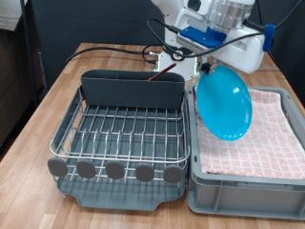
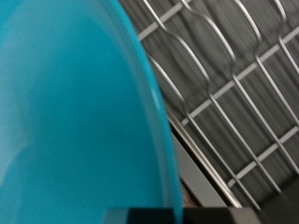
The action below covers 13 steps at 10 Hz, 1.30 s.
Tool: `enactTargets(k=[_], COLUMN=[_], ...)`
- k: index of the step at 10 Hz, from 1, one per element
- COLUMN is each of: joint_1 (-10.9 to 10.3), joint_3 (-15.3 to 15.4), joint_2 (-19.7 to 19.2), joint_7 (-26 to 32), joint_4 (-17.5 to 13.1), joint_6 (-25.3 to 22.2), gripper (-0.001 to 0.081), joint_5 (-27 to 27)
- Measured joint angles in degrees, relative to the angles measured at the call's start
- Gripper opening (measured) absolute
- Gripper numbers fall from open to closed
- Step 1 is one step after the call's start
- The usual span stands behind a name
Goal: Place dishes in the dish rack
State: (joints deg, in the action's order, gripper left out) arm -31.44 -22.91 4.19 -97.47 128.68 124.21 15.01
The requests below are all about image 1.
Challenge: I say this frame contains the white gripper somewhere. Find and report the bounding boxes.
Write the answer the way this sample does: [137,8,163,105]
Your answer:
[175,8,267,74]

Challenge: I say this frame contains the blue plate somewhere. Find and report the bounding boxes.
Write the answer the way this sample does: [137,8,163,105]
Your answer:
[195,64,254,142]

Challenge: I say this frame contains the reddish brown wooden spoon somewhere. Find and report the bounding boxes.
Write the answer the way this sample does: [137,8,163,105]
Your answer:
[147,62,177,82]

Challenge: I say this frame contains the grey dish drying rack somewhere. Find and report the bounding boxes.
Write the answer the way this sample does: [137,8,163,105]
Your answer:
[51,85,192,212]

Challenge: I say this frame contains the dark grey cutlery holder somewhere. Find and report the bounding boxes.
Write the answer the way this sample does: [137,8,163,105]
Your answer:
[80,69,186,111]

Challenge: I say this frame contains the pink checked towel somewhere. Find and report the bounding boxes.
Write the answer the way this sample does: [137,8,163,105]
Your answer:
[193,88,305,180]

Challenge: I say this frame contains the black backdrop panel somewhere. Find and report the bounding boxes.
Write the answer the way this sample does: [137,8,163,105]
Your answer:
[30,0,305,106]

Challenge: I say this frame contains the grey plastic crate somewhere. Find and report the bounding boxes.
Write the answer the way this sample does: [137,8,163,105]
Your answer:
[186,82,305,220]

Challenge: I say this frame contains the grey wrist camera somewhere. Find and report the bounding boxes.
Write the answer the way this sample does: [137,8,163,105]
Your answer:
[175,32,206,54]

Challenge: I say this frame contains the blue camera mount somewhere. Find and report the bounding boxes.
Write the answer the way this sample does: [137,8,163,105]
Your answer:
[178,25,229,50]

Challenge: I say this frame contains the black camera cable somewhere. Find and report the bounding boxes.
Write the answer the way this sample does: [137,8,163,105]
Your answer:
[146,0,303,60]

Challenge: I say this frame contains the grey cable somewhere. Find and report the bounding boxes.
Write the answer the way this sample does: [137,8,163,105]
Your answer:
[258,65,281,73]

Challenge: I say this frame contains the blue cable clip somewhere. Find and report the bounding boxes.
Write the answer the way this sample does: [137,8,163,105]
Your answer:
[262,23,276,52]

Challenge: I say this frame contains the black power cable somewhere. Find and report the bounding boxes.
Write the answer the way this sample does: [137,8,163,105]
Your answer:
[65,42,165,66]

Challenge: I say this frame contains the metal wire dish rack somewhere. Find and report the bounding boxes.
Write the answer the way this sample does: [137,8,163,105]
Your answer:
[47,85,192,187]

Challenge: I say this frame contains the black metal frame pole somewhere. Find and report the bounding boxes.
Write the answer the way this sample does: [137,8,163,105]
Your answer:
[19,0,40,108]

